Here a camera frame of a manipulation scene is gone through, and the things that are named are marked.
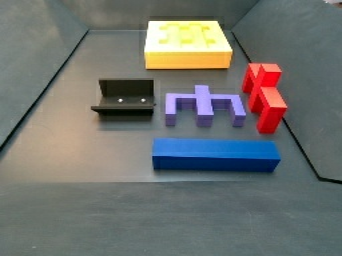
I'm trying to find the purple branched block piece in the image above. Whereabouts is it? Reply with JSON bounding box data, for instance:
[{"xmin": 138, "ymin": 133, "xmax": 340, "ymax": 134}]
[{"xmin": 164, "ymin": 85, "xmax": 245, "ymax": 127}]

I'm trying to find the yellow slotted board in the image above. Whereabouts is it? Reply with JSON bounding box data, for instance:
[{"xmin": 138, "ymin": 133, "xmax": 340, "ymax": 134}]
[{"xmin": 144, "ymin": 21, "xmax": 232, "ymax": 69}]

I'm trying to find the red block piece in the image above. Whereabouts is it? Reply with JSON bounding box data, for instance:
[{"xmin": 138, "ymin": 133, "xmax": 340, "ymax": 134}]
[{"xmin": 241, "ymin": 63, "xmax": 287, "ymax": 134}]

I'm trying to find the black angle bracket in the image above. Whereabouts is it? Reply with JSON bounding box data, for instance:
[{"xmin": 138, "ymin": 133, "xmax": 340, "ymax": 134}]
[{"xmin": 90, "ymin": 78, "xmax": 154, "ymax": 115}]

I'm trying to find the dark blue rectangular bar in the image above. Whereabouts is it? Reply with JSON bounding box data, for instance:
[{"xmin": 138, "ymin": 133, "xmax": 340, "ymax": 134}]
[{"xmin": 152, "ymin": 138, "xmax": 280, "ymax": 172}]

